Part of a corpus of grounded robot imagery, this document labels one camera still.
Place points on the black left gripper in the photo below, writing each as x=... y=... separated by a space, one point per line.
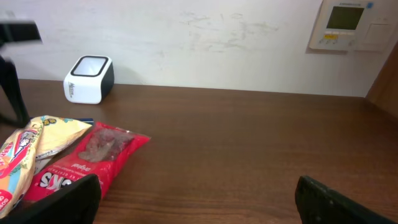
x=15 y=30

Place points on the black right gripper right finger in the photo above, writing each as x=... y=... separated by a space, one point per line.
x=318 y=204

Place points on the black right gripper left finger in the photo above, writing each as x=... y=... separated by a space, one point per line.
x=75 y=203

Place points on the yellow snack bag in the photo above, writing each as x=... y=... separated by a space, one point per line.
x=44 y=136

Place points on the red Hacks candy bag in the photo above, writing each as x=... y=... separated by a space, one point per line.
x=102 y=152

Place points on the white barcode scanner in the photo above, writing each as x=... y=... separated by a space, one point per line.
x=90 y=80

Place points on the brown wooden side panel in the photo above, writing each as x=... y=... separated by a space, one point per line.
x=383 y=92

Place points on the beige wall control panel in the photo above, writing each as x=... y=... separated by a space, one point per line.
x=361 y=25

